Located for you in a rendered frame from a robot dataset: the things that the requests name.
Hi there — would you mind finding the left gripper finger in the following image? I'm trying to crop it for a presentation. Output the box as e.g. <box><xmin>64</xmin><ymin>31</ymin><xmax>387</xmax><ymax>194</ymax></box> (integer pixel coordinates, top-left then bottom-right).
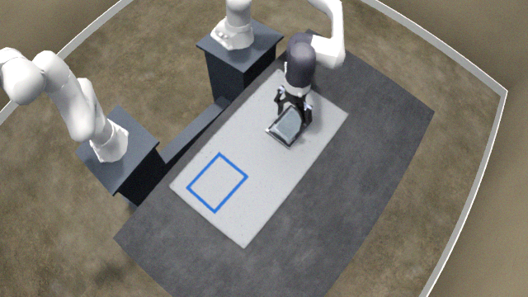
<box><xmin>293</xmin><ymin>102</ymin><xmax>313</xmax><ymax>131</ymax></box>
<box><xmin>274</xmin><ymin>85</ymin><xmax>288</xmax><ymax>116</ymax></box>

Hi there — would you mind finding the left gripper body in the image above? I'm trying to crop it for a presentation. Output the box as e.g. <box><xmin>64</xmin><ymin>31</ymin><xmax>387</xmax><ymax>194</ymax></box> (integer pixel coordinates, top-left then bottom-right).
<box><xmin>284</xmin><ymin>90</ymin><xmax>307</xmax><ymax>106</ymax></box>

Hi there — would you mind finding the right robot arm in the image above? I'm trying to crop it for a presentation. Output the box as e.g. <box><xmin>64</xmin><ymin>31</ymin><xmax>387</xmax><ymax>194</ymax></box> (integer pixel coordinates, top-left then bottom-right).
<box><xmin>0</xmin><ymin>47</ymin><xmax>129</xmax><ymax>163</ymax></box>

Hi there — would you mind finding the blue tape outline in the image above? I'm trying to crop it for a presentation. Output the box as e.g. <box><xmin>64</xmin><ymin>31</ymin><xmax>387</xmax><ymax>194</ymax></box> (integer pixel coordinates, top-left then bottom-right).
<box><xmin>186</xmin><ymin>152</ymin><xmax>249</xmax><ymax>214</ymax></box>

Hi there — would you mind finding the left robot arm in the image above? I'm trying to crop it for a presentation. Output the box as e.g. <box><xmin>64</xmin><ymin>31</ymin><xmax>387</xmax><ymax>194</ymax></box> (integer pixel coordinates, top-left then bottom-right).
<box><xmin>210</xmin><ymin>0</ymin><xmax>346</xmax><ymax>97</ymax></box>

